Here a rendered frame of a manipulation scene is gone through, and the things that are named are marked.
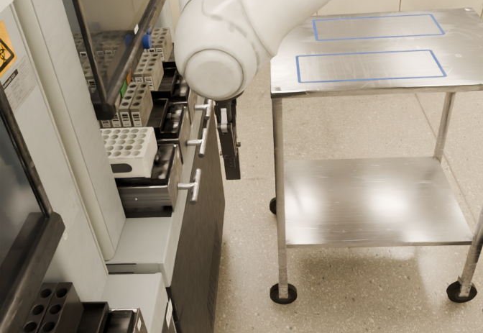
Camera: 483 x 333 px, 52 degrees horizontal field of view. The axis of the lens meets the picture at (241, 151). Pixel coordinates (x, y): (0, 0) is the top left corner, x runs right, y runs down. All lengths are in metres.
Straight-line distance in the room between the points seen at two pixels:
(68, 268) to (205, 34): 0.38
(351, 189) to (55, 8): 1.21
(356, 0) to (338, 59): 2.01
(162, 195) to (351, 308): 0.95
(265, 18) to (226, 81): 0.10
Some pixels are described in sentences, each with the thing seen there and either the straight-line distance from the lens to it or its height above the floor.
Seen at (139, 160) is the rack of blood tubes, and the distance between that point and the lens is 0.94.
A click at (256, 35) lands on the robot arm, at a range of 0.63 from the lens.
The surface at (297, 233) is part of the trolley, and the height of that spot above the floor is 0.28.
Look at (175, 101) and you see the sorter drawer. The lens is 1.20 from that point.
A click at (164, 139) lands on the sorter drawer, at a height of 0.81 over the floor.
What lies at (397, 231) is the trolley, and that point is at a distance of 1.60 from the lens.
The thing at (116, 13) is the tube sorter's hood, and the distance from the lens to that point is 0.97.
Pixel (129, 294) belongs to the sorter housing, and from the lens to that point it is 0.89.
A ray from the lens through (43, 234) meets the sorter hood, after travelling 0.64.
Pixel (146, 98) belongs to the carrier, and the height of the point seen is 0.86.
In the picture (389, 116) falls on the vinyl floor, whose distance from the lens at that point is 2.62.
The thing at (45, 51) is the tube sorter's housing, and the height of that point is 1.14.
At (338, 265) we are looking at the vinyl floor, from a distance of 1.85.
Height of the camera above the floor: 1.41
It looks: 37 degrees down
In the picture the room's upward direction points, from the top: 5 degrees counter-clockwise
